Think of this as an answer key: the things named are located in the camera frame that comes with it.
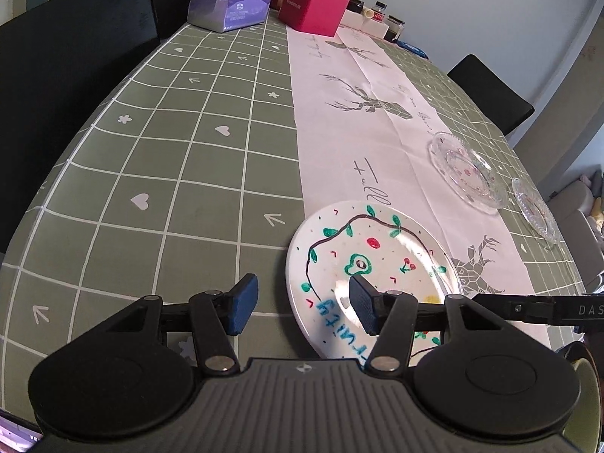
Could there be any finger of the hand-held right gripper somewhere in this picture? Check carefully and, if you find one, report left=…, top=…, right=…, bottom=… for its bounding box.
left=472, top=293, right=604, bottom=327

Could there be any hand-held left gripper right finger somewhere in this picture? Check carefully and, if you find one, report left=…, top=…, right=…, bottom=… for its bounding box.
left=348, top=274, right=543, bottom=373

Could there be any glowing screen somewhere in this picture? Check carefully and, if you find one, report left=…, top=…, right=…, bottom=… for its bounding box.
left=0, top=410, right=44, bottom=453

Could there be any small green ceramic bowl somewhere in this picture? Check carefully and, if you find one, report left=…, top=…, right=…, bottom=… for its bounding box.
left=569, top=356, right=603, bottom=437

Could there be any sofa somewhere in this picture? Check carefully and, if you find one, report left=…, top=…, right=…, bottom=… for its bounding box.
left=547, top=165, right=604, bottom=293

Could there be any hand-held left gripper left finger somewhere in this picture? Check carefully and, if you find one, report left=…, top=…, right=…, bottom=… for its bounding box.
left=66, top=274, right=260, bottom=379

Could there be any green checked tablecloth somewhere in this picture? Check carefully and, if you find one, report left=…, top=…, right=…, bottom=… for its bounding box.
left=0, top=9, right=593, bottom=435

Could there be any white painted fruit plate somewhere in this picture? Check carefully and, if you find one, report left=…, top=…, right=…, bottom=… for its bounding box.
left=285, top=200, right=465, bottom=360

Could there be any clear glass plate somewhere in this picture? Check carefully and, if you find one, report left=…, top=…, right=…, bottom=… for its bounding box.
left=512, top=177, right=565, bottom=245
left=428, top=131, right=509, bottom=212

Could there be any blue flat packet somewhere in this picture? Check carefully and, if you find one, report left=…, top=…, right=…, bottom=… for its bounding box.
left=396, top=39, right=431, bottom=60

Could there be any glass jar dark lid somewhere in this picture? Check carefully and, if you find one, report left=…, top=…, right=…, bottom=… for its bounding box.
left=384, top=15, right=405, bottom=42

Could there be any pink cube box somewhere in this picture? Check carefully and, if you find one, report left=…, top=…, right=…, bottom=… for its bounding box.
left=277, top=0, right=349, bottom=37

